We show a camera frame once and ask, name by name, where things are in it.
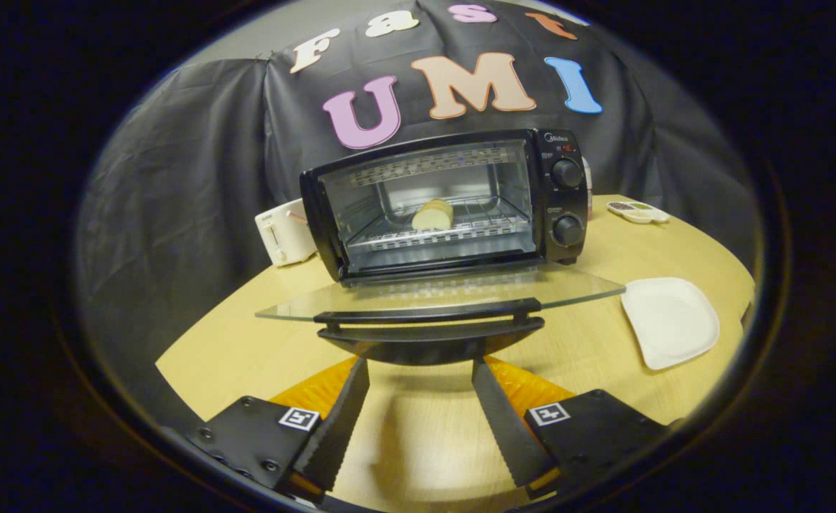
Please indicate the pink drink bottle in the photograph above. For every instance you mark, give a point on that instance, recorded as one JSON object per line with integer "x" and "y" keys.
{"x": 587, "y": 178}

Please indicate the white bread toaster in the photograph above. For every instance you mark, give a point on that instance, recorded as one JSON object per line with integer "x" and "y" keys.
{"x": 283, "y": 235}

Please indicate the white square plate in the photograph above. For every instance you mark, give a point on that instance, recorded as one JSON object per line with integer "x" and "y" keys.
{"x": 671, "y": 320}

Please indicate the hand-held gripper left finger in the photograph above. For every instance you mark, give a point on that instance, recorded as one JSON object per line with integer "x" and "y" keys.
{"x": 336, "y": 434}

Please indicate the black toaster oven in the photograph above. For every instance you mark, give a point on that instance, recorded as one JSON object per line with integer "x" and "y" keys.
{"x": 546, "y": 192}

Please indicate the white divided condiment dish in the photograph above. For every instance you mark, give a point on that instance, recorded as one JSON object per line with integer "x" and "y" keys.
{"x": 639, "y": 212}

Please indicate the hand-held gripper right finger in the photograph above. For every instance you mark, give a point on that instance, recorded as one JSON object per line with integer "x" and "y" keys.
{"x": 507, "y": 434}

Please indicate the golden bread roll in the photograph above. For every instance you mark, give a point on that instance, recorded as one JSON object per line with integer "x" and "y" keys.
{"x": 432, "y": 215}

